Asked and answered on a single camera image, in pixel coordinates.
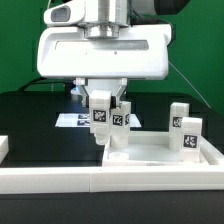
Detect black cable on table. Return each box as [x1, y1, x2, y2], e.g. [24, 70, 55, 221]
[20, 78, 76, 92]

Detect white U-shaped fence wall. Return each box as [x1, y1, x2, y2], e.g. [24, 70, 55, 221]
[0, 140, 224, 194]

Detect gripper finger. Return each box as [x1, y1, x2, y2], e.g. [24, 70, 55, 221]
[111, 78, 128, 108]
[75, 78, 89, 108]

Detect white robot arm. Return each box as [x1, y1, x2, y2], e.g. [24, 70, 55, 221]
[37, 0, 190, 108]

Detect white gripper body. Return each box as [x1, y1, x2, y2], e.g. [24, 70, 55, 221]
[37, 24, 172, 79]

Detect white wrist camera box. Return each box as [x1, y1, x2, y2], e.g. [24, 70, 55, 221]
[44, 0, 85, 27]

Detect white square tabletop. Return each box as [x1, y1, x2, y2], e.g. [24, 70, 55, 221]
[102, 131, 208, 166]

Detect white sheet with fiducial markers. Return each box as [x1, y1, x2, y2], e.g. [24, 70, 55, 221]
[55, 113, 141, 128]

